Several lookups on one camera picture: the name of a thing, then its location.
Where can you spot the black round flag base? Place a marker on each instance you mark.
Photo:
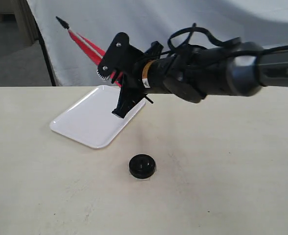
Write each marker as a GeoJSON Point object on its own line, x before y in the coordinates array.
{"type": "Point", "coordinates": [142, 166]}

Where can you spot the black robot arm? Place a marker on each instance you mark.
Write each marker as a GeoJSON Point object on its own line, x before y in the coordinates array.
{"type": "Point", "coordinates": [191, 72]}

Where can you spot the black backdrop stand pole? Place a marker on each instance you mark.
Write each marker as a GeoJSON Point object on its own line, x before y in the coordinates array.
{"type": "Point", "coordinates": [46, 57]}

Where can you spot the white rectangular plastic tray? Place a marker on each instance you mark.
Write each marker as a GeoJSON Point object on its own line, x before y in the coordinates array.
{"type": "Point", "coordinates": [90, 121]}

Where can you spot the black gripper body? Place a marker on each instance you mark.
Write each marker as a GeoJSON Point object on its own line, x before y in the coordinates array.
{"type": "Point", "coordinates": [139, 77]}

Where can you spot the red flag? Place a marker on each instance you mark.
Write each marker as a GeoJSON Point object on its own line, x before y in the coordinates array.
{"type": "Point", "coordinates": [91, 50]}

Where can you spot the wooden furniture in background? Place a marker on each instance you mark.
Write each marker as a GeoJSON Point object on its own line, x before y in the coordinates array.
{"type": "Point", "coordinates": [19, 11]}

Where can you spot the white backdrop cloth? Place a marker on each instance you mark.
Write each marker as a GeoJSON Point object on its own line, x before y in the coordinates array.
{"type": "Point", "coordinates": [262, 21]}

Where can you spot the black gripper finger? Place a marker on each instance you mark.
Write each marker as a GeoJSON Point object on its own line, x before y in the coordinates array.
{"type": "Point", "coordinates": [112, 57]}
{"type": "Point", "coordinates": [128, 98]}

